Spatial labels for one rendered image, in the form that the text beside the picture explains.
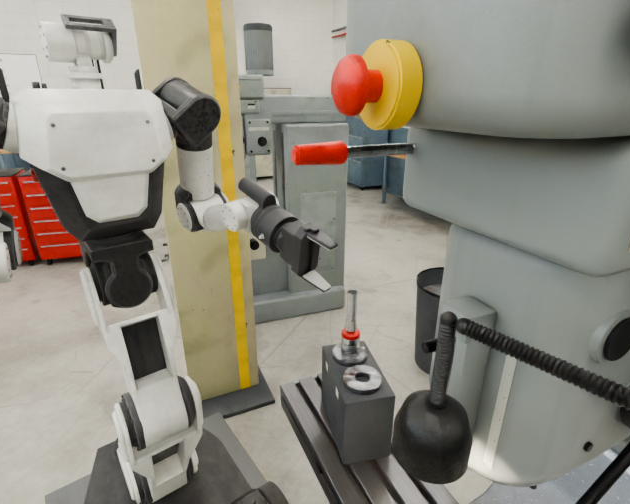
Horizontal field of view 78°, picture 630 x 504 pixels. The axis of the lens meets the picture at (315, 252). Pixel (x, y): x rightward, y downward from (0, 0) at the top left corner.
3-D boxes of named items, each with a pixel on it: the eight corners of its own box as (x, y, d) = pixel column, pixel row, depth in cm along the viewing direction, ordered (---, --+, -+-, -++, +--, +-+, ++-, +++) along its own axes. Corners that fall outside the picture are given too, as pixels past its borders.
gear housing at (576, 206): (603, 290, 27) (650, 139, 23) (395, 205, 47) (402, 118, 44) (812, 227, 39) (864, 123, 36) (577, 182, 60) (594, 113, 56)
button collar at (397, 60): (395, 133, 26) (403, 33, 24) (352, 127, 32) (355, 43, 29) (419, 132, 27) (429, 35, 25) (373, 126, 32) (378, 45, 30)
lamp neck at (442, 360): (425, 402, 36) (437, 311, 32) (433, 395, 37) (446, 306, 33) (438, 411, 35) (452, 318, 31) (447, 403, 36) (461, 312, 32)
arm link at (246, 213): (250, 252, 84) (222, 227, 91) (288, 236, 91) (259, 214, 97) (250, 207, 77) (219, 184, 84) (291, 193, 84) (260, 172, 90)
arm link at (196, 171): (170, 216, 112) (161, 142, 98) (211, 203, 119) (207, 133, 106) (191, 236, 106) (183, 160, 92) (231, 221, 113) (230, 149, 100)
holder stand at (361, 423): (342, 466, 92) (344, 399, 84) (321, 399, 112) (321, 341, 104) (390, 456, 94) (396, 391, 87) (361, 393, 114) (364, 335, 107)
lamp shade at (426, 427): (376, 447, 38) (380, 398, 36) (419, 411, 43) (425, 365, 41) (441, 500, 33) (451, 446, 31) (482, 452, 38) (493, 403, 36)
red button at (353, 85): (350, 118, 26) (352, 50, 24) (324, 115, 29) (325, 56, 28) (392, 117, 27) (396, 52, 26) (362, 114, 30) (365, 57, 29)
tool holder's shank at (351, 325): (346, 327, 100) (347, 288, 96) (358, 329, 99) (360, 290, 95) (342, 333, 97) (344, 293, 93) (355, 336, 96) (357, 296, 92)
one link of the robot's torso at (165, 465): (123, 474, 124) (105, 391, 95) (185, 443, 135) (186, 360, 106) (138, 523, 115) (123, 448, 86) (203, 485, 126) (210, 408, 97)
